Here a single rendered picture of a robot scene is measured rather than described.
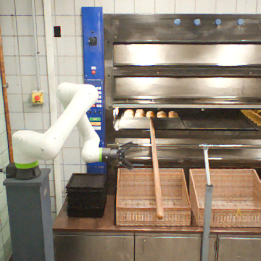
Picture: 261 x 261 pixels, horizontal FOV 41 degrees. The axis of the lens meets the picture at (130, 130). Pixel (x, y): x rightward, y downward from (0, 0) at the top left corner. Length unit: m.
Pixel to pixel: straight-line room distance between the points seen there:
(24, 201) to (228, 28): 1.94
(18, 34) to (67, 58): 0.42
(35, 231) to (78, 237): 0.71
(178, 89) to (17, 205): 1.55
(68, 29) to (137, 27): 0.54
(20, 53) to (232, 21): 1.67
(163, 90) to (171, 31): 0.46
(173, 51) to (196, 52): 0.18
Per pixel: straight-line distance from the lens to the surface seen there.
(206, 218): 2.56
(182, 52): 2.82
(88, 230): 2.66
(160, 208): 1.59
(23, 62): 2.95
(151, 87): 2.83
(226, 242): 2.75
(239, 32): 2.91
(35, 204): 1.97
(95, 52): 2.79
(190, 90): 2.85
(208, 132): 2.95
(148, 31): 2.81
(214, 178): 3.04
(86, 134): 2.29
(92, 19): 2.79
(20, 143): 1.88
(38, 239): 2.07
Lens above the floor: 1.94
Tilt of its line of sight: 15 degrees down
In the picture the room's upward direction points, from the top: straight up
